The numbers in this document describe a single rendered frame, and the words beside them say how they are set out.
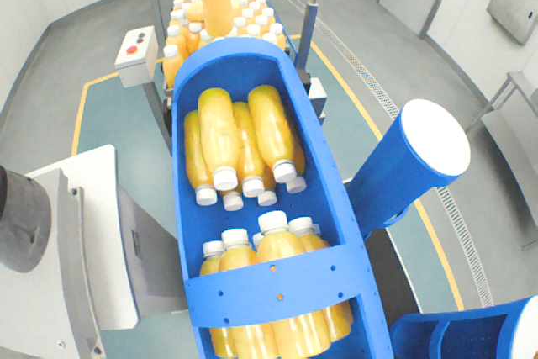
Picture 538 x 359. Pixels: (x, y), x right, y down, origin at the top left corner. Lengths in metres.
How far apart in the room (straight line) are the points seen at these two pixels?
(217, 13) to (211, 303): 0.57
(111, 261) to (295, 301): 0.27
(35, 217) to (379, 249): 1.52
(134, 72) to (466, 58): 3.72
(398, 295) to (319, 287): 1.33
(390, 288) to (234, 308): 1.34
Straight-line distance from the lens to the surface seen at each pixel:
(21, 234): 0.38
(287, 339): 0.32
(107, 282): 0.41
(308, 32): 1.10
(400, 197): 0.85
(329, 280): 0.28
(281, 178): 0.44
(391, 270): 1.57
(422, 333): 1.72
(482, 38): 3.73
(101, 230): 0.43
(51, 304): 0.38
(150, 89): 0.94
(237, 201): 0.51
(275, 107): 0.49
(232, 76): 0.56
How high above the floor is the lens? 1.50
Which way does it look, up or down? 58 degrees down
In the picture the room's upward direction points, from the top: 8 degrees clockwise
